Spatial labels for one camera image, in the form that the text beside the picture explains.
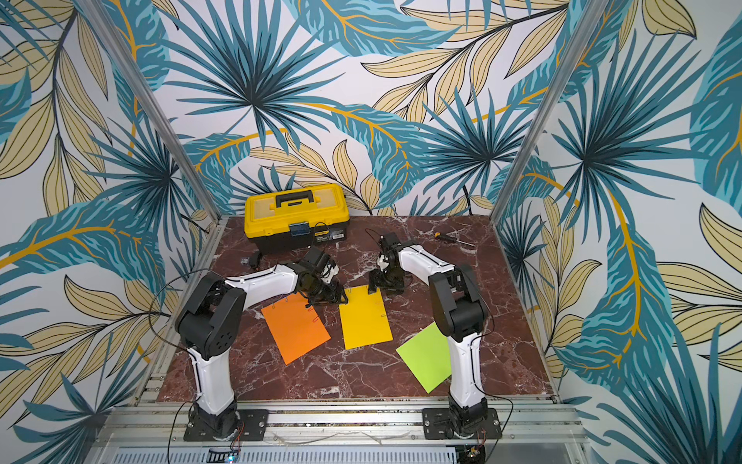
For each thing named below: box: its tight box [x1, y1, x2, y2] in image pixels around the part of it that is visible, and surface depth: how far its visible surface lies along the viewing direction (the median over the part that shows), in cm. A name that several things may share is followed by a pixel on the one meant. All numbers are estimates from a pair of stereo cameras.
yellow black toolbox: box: [243, 183, 351, 251], surface depth 102 cm
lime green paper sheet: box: [396, 320, 453, 394], surface depth 88 cm
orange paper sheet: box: [260, 291, 332, 366], surface depth 92 cm
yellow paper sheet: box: [339, 285, 394, 350], surface depth 94 cm
